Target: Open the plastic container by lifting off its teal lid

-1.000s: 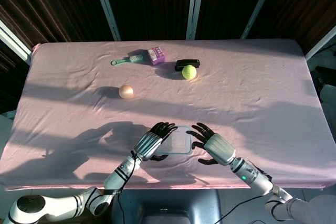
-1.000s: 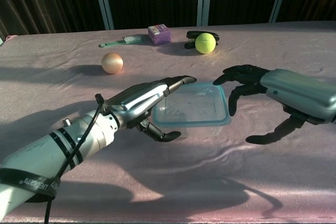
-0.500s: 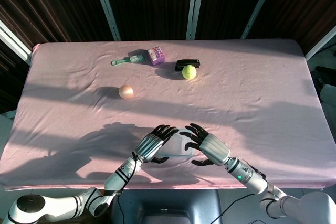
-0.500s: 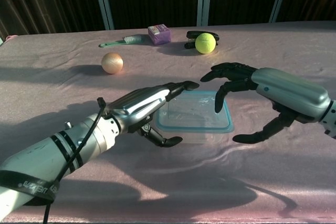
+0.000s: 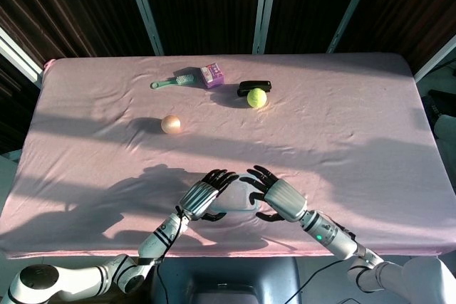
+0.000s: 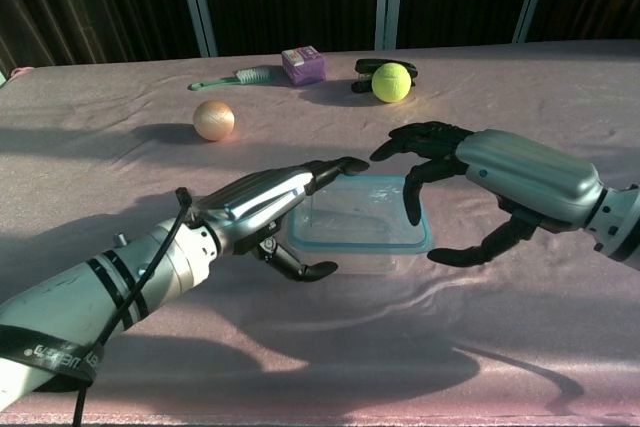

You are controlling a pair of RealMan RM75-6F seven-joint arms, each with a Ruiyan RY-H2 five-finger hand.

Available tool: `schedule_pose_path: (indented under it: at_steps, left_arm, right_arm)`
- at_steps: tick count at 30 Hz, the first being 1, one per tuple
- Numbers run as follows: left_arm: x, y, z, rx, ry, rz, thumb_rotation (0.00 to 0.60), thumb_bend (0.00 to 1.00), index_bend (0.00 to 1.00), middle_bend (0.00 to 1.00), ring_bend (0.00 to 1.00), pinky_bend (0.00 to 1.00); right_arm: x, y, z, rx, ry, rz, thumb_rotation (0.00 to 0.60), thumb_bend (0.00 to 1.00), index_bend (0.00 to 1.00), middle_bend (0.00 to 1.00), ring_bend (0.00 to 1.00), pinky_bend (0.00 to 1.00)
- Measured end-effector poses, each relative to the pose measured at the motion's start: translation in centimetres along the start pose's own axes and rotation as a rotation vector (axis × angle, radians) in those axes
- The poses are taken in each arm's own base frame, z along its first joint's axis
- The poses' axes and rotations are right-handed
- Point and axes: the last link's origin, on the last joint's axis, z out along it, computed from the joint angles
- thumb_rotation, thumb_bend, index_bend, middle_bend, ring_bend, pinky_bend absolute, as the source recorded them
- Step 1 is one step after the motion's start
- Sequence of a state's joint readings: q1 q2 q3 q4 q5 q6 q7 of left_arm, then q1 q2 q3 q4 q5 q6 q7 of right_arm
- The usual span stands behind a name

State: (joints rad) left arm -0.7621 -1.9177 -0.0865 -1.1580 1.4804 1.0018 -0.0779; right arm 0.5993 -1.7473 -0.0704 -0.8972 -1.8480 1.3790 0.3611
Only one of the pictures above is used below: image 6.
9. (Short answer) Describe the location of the peach shiny ball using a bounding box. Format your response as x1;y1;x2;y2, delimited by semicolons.
192;99;236;142

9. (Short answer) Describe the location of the green scrubbing brush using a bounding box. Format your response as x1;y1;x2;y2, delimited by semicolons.
187;66;274;92

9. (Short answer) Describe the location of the purple printed small box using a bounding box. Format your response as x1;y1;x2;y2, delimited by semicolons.
280;45;327;87

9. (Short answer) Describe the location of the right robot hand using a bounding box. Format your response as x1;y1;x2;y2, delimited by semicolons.
369;121;604;268

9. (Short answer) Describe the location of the black stapler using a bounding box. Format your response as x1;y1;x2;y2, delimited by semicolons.
350;57;419;94

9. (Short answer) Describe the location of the teal-rimmed container lid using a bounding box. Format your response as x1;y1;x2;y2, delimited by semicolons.
287;174;434;255

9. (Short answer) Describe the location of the black printed arm strap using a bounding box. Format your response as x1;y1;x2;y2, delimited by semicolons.
0;324;104;394

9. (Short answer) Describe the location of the yellow-green tennis ball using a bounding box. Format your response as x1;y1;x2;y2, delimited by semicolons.
371;62;413;104

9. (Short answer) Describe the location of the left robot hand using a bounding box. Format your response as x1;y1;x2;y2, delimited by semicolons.
192;156;370;282

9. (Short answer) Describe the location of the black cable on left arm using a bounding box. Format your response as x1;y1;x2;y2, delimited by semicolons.
72;186;194;427

